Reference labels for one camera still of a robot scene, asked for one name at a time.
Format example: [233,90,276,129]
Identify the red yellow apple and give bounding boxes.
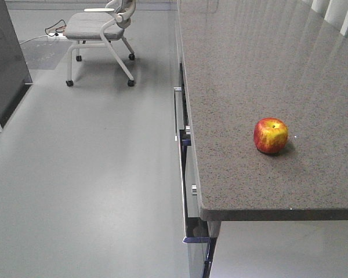
[253,118,288,154]

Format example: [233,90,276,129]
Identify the grey stone kitchen counter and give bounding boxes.
[173,0,348,278]

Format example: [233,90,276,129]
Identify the grey office chair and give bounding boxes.
[63,1,136,87]

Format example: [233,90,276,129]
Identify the dark grey cabinet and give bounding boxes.
[0,1,32,127]

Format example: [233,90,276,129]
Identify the white power strip with cables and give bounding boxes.
[19,19,67,45]

